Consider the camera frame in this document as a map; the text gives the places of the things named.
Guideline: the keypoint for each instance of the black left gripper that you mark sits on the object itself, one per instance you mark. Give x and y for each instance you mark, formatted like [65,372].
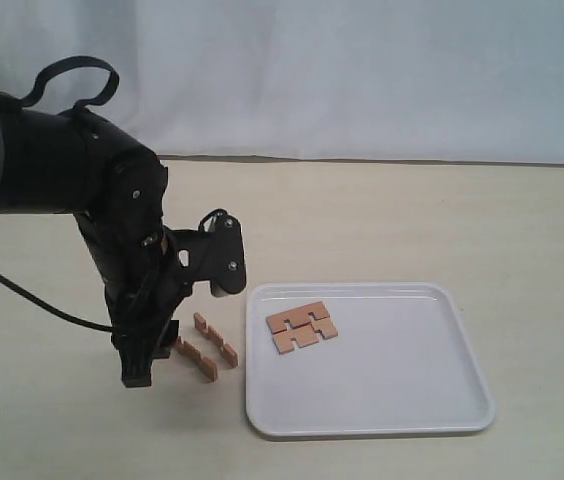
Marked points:
[140,305]

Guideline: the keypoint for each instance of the wooden notched puzzle piece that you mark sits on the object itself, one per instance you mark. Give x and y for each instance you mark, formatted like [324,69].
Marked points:
[227,352]
[203,363]
[297,317]
[307,335]

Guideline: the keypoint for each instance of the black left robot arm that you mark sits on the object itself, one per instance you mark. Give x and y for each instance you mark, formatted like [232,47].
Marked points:
[78,163]

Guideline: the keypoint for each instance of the white square plastic tray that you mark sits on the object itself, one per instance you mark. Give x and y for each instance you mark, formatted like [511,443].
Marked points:
[400,364]

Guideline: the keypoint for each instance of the white backdrop cloth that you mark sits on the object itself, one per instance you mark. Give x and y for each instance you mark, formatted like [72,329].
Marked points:
[368,80]

